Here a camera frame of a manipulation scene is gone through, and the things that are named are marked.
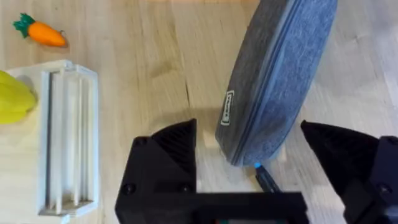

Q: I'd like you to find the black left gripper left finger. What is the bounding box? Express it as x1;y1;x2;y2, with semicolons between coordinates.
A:
114;118;198;224

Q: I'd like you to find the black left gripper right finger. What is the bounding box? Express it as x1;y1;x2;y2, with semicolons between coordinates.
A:
300;119;398;224

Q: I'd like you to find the grey and blue zip bag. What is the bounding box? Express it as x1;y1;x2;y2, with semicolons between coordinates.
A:
215;0;339;167

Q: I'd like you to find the dark pen with blue tip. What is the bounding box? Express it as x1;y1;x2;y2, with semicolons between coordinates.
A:
254;162;282;194

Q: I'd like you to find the white plastic rack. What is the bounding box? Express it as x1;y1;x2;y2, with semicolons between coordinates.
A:
4;59;100;224

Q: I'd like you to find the yellow toy fruit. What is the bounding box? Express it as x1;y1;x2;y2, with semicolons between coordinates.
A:
0;70;38;126

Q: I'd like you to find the orange toy carrot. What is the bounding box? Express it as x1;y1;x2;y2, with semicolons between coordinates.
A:
12;12;68;48

